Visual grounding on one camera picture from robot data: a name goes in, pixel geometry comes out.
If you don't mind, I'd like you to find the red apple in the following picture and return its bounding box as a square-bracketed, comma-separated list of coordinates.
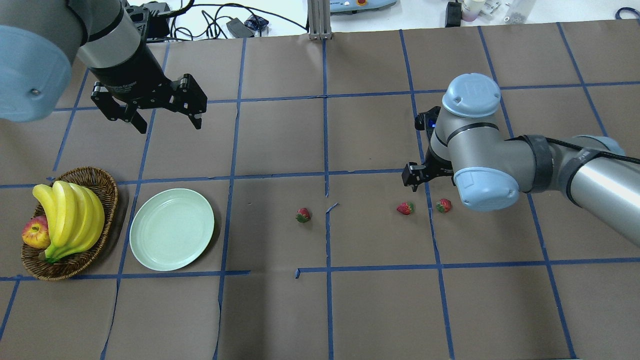
[22, 215, 51, 249]

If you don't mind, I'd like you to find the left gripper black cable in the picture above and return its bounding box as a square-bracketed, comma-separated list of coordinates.
[545, 136, 640, 165]

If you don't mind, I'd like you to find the yellow banana bunch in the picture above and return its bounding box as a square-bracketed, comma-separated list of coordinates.
[32, 180, 105, 264]

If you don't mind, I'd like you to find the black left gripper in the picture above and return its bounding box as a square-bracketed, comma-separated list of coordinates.
[90, 73, 208, 134]

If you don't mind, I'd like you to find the brown wicker basket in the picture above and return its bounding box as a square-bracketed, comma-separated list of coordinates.
[20, 166, 119, 281]

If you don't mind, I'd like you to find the black power adapter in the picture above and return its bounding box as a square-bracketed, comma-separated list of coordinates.
[226, 17, 255, 39]

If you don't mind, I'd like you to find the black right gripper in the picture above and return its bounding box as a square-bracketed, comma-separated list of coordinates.
[402, 111, 454, 193]

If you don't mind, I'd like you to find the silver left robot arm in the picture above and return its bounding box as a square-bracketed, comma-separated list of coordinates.
[0, 0, 208, 134]

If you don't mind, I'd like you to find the light green plate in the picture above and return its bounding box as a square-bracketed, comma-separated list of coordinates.
[129, 187, 216, 272]

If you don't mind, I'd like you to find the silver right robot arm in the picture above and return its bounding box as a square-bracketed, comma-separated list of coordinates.
[402, 73, 640, 245]

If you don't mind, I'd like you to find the red strawberry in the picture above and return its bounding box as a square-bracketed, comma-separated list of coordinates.
[396, 202, 415, 215]
[435, 198, 453, 214]
[295, 207, 313, 224]

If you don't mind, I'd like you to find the aluminium frame post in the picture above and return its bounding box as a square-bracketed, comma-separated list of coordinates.
[307, 0, 333, 41]

